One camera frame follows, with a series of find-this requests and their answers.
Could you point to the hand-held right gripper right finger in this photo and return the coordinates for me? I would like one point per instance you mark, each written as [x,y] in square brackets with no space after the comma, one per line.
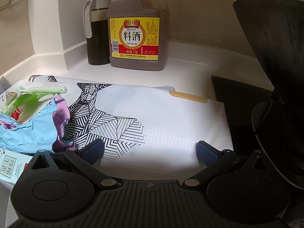
[206,153]

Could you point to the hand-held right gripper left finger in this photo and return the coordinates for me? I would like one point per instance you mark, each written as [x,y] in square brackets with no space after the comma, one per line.
[93,150]

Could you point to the teal floral toothpaste box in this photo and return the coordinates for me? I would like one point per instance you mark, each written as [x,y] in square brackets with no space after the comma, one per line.
[11,168]

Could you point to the black glass gas stove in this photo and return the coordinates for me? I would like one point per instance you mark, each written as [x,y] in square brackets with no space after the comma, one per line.
[235,114]

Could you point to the torn pink paper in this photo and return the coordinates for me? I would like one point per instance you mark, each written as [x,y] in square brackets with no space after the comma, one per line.
[60,114]

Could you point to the grey-backed printed white mat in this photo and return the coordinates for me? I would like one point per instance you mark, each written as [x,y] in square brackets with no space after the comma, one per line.
[166,118]

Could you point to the blue cloth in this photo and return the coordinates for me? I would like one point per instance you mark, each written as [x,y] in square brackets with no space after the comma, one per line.
[28,133]

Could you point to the green plastic wrapper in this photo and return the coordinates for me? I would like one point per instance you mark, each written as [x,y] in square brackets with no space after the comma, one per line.
[26,99]

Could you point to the white red printed packet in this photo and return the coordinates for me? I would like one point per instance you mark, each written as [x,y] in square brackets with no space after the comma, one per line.
[10,97]

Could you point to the dark sauce dispenser bottle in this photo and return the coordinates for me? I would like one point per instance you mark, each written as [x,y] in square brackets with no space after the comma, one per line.
[97,42]

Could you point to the amber cooking wine jug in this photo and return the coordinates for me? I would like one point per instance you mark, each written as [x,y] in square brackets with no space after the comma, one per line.
[137,38]

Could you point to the black wok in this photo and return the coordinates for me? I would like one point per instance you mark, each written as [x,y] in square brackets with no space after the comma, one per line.
[273,40]

